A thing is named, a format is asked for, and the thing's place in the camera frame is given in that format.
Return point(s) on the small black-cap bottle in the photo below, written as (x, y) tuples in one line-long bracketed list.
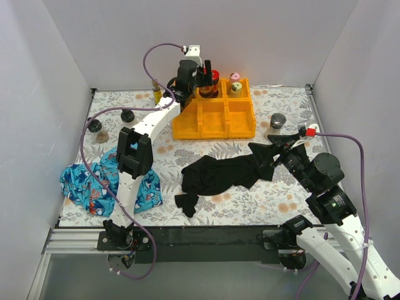
[(96, 128)]

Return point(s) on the black-cap white bottle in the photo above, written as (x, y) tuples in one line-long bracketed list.
[(127, 116)]

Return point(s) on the orange six-compartment bin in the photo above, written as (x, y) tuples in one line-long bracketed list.
[(222, 117)]

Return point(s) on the pink-lid spice shaker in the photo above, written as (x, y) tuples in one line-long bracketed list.
[(234, 77)]

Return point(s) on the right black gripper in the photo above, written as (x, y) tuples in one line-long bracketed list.
[(279, 151)]

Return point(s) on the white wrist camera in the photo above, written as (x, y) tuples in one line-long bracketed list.
[(193, 53), (308, 129)]

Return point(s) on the red-lid sauce jar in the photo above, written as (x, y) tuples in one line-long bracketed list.
[(211, 91)]

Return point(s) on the small yellow-label sauce bottle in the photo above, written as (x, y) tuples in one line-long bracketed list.
[(157, 93)]

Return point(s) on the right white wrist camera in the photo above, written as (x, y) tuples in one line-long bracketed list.
[(308, 129)]

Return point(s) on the blue shark-print cloth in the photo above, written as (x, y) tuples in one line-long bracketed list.
[(95, 197)]

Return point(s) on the yellow-lid spice shaker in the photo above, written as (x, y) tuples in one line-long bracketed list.
[(236, 89)]

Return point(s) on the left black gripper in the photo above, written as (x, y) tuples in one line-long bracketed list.
[(202, 75)]

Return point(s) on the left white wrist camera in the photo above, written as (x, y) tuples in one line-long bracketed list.
[(193, 53)]

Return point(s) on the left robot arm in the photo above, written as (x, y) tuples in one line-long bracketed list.
[(134, 153)]

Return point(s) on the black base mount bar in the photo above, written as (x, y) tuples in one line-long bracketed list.
[(195, 244)]

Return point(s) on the black cloth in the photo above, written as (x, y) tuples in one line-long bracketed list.
[(209, 176)]

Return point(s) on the grey-lid spice shaker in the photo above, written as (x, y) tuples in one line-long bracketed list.
[(277, 121)]

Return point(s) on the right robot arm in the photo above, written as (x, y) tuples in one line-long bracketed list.
[(357, 267)]

